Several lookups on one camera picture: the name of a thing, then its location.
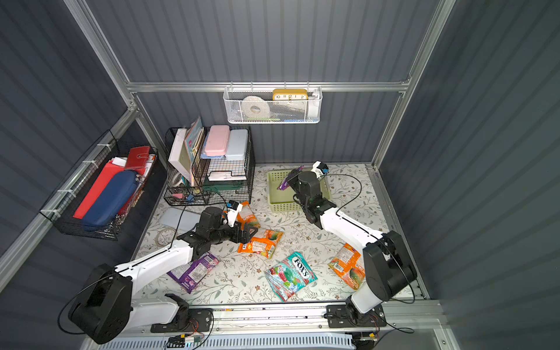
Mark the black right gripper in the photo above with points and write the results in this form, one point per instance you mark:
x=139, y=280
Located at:
x=300, y=179

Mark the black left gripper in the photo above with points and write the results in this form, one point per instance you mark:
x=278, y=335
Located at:
x=240, y=232

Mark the orange Fox's fruits candy bag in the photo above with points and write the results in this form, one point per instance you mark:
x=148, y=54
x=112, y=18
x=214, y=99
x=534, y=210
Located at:
x=247, y=216

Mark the purple candy bag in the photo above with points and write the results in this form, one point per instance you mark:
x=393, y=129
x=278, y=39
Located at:
x=190, y=276
x=285, y=183

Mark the teal Fox's candy bag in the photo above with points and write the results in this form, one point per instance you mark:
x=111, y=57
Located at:
x=290, y=276

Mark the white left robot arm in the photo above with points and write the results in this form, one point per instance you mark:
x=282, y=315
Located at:
x=105, y=306

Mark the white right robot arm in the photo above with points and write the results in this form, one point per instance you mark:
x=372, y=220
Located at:
x=388, y=265

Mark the light green plastic basket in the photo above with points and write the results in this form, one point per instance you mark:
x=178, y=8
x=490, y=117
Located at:
x=281, y=201

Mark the green mesh zipper pouch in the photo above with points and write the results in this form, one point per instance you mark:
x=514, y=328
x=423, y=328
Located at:
x=236, y=186

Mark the light blue plastic case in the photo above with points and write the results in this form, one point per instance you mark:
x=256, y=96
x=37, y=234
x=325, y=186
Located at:
x=180, y=219

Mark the light blue pencil case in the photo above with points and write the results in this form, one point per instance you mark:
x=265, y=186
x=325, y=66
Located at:
x=237, y=145

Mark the clear tape roll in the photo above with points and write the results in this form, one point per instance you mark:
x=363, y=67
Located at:
x=164, y=237

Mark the pink pencil case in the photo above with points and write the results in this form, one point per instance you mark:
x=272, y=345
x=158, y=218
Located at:
x=217, y=141

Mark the white tape roll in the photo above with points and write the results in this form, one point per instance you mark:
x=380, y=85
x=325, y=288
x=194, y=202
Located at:
x=254, y=107

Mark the yellow clock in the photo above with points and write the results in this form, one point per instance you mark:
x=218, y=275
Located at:
x=285, y=94

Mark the red wallet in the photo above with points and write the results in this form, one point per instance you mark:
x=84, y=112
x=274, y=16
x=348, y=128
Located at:
x=137, y=159

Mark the blue zipper pouch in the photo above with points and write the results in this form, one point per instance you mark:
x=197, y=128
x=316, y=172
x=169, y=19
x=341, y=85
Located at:
x=115, y=196

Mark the red folder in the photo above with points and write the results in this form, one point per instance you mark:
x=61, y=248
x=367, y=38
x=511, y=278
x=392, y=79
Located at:
x=108, y=172

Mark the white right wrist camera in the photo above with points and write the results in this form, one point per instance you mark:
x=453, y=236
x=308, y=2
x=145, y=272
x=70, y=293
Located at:
x=320, y=169

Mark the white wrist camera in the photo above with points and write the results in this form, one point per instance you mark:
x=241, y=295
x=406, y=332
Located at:
x=320, y=169
x=233, y=210

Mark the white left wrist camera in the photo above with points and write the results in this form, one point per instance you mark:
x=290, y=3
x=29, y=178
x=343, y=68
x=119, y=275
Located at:
x=233, y=210

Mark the black wire desk organizer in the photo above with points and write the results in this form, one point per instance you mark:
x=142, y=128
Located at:
x=213, y=169

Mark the white wire wall basket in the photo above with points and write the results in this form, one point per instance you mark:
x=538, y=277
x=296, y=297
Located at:
x=303, y=112

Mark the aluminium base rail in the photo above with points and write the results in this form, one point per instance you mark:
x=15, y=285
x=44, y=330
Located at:
x=420, y=325

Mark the black wire wall basket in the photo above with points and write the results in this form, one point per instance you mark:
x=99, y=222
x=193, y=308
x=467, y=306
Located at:
x=59, y=210

